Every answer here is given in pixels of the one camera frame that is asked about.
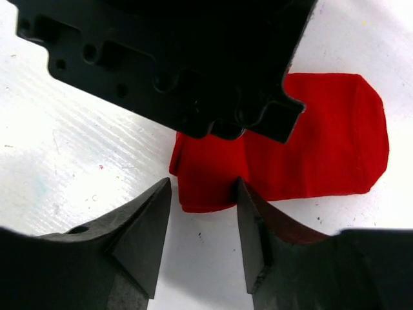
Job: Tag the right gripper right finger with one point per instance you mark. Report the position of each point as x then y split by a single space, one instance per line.
288 265

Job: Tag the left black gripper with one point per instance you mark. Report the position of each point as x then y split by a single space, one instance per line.
197 67

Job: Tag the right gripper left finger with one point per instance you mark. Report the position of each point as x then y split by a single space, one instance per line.
111 262

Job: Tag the red sock with santa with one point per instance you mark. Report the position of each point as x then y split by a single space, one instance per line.
339 147

